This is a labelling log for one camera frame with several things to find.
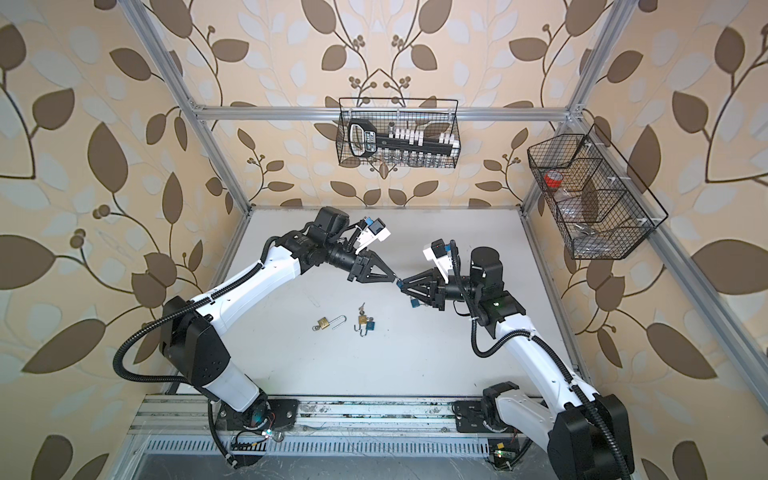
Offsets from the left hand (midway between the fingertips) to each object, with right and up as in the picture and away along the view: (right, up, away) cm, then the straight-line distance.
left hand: (394, 277), depth 68 cm
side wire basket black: (+52, +18, +8) cm, 56 cm away
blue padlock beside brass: (-7, -17, +22) cm, 29 cm away
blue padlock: (+1, -2, 0) cm, 2 cm away
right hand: (+3, -3, +1) cm, 4 cm away
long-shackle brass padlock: (-21, -17, +22) cm, 35 cm away
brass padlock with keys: (-10, -17, +23) cm, 30 cm away
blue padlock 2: (+7, -12, +26) cm, 30 cm away
